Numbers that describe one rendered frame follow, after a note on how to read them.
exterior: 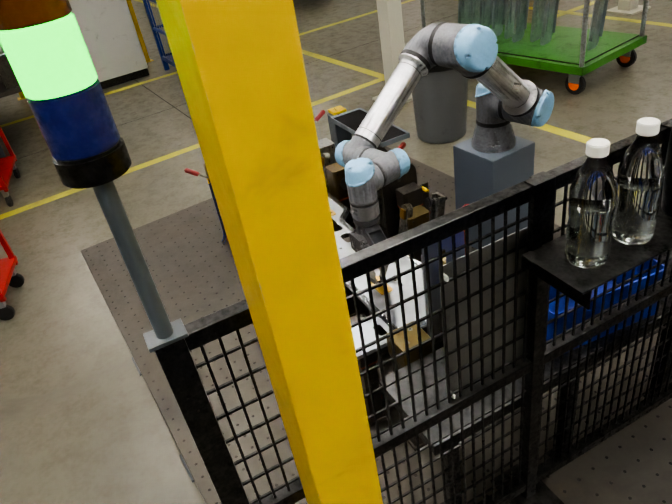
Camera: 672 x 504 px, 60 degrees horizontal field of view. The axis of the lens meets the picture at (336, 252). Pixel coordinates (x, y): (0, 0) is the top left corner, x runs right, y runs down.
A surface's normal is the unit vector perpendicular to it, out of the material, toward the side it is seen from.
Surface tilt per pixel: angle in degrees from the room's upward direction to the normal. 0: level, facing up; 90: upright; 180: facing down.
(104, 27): 90
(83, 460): 0
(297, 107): 90
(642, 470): 0
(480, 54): 85
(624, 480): 0
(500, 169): 90
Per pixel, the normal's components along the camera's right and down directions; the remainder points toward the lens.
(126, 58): 0.53, 0.40
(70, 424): -0.15, -0.82
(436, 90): -0.21, 0.61
